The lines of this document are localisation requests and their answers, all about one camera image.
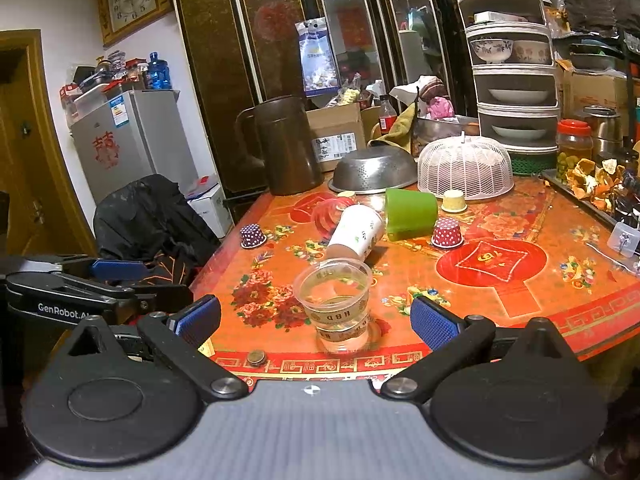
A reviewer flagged white paper cup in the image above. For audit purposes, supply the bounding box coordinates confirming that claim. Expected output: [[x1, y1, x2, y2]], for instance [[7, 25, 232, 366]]
[[326, 204, 386, 264]]

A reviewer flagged clear plastic cup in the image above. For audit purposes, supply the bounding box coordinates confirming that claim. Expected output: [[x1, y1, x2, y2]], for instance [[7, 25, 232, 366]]
[[293, 258, 374, 356]]

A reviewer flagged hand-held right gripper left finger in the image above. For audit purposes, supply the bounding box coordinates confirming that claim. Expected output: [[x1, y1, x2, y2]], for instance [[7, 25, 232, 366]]
[[65, 294, 249, 404]]

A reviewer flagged steel kettle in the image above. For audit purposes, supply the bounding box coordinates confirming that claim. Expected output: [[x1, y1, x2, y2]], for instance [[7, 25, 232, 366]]
[[575, 105, 624, 159]]

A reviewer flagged pile of orange peels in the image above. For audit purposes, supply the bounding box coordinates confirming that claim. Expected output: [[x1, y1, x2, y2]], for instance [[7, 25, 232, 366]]
[[567, 157, 627, 212]]

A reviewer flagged olive green cloth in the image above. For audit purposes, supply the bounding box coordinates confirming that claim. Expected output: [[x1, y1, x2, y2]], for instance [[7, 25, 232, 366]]
[[370, 102, 419, 153]]

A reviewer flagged red-lidded glass jar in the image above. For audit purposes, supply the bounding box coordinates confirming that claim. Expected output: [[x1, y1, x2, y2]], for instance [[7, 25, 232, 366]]
[[556, 119, 594, 184]]

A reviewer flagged red polka dot cup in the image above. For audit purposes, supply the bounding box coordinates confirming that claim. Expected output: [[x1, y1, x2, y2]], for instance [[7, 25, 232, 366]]
[[431, 217, 465, 249]]

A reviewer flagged red translucent cup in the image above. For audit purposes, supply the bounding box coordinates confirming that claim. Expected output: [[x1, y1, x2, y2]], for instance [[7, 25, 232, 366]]
[[311, 199, 352, 241]]

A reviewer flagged plain cardboard box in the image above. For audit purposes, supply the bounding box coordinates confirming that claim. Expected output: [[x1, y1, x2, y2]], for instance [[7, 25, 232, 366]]
[[557, 60, 640, 134]]

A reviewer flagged brown plastic pitcher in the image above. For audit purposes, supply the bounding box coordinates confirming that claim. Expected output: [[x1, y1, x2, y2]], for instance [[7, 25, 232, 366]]
[[235, 95, 325, 197]]

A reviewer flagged blue water bottle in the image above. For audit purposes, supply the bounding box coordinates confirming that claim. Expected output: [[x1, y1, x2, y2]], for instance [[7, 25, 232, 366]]
[[146, 52, 172, 91]]

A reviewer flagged dark glass-door cabinet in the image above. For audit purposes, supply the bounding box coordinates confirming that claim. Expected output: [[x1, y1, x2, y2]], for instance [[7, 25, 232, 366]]
[[170, 0, 467, 202]]

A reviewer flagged black jacket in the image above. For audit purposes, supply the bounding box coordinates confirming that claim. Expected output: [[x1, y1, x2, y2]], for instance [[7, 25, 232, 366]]
[[93, 174, 222, 287]]

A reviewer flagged red-capped drink bottle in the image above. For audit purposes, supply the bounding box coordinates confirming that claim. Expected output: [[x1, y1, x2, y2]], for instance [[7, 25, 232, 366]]
[[378, 95, 399, 136]]

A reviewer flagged blue and white plastic bag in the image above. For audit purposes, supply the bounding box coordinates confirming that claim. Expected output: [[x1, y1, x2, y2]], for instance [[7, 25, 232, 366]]
[[295, 17, 344, 97]]

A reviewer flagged pink cloth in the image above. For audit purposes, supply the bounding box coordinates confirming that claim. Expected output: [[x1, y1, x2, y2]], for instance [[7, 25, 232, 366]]
[[427, 97, 455, 120]]

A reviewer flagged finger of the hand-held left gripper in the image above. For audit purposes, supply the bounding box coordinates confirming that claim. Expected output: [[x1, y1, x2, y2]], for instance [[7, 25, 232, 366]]
[[0, 254, 152, 282], [6, 271, 194, 312]]

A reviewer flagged steel basin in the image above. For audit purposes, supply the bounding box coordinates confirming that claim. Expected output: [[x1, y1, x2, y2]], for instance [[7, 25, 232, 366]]
[[412, 115, 481, 158]]

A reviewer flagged cardboard box with label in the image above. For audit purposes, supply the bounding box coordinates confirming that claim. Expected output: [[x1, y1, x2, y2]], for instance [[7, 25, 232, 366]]
[[305, 103, 369, 165]]

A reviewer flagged grey stacked dish rack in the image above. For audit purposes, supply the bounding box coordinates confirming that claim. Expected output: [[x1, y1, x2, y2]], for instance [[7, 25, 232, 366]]
[[446, 0, 562, 157]]

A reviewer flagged blue floral bowl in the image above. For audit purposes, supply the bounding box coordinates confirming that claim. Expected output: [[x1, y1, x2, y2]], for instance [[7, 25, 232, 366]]
[[470, 38, 515, 65]]

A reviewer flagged purple polka dot cup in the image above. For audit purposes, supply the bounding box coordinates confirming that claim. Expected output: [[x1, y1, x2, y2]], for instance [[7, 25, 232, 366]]
[[240, 223, 268, 250]]

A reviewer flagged silver refrigerator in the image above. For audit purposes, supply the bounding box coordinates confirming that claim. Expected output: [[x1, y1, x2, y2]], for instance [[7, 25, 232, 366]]
[[70, 90, 199, 206]]

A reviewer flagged brown floral bowl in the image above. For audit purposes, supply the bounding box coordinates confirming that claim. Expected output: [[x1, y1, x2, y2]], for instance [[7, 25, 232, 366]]
[[513, 40, 553, 65]]

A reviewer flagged white carton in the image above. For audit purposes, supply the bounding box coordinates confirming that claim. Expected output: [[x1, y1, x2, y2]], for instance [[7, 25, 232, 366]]
[[186, 180, 234, 239]]

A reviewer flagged clutter of jars and boxes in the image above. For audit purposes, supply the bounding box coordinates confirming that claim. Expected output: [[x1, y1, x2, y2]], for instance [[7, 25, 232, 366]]
[[60, 50, 151, 113]]

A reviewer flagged green plastic cup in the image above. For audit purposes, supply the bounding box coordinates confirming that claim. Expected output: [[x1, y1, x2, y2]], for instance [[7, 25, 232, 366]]
[[384, 187, 439, 242]]

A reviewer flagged white plate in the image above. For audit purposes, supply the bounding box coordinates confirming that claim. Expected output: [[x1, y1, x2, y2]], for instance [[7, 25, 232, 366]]
[[492, 125, 549, 141], [487, 88, 551, 105]]

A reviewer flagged green woven basket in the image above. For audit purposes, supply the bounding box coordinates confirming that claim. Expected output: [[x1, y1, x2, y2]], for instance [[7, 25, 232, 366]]
[[507, 152, 559, 176]]

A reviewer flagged wooden door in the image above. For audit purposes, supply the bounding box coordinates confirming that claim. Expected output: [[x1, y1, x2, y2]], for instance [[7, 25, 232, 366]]
[[0, 30, 99, 261]]

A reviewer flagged steel colander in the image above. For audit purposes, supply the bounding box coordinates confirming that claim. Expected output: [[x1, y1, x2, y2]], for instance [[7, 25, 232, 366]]
[[328, 146, 419, 195]]

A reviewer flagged dark metal tray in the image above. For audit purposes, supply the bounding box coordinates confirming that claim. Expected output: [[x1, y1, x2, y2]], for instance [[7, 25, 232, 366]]
[[542, 167, 640, 232]]

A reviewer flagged white mesh food cover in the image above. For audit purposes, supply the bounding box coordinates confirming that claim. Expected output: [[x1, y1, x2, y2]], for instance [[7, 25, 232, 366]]
[[417, 132, 515, 203]]

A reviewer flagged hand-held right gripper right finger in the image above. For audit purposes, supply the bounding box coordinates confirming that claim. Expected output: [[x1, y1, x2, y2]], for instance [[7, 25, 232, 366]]
[[380, 295, 577, 403]]

